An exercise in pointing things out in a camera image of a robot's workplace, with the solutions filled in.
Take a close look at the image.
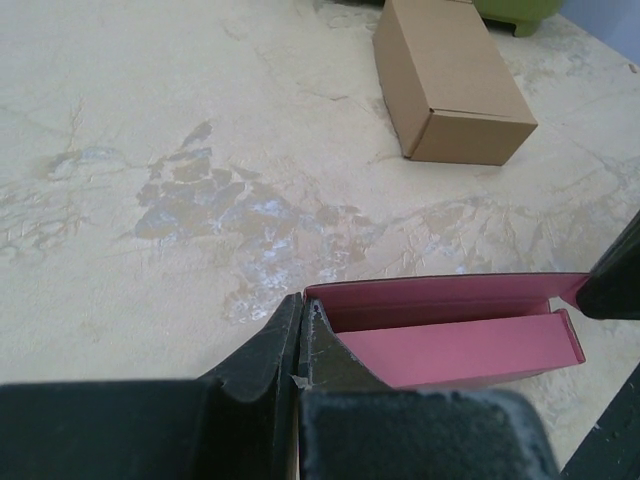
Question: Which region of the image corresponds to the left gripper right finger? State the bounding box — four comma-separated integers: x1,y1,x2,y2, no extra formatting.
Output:
297,300,560,479

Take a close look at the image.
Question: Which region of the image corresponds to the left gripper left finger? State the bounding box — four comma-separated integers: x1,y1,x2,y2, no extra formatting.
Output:
1,294,303,479

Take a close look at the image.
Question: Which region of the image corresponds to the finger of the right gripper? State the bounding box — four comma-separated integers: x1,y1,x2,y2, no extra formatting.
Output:
576,213,640,321

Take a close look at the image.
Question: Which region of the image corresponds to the pink paper box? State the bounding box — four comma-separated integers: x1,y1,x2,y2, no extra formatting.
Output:
304,273,587,389

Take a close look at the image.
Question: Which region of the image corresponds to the brown cardboard box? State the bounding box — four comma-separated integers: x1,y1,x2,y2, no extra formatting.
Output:
373,0,537,166

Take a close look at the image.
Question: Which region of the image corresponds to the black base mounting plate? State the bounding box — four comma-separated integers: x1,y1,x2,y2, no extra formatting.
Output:
561,369,639,480

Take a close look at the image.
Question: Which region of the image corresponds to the olive green plastic bin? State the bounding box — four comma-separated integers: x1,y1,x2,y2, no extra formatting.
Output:
473,0,564,37

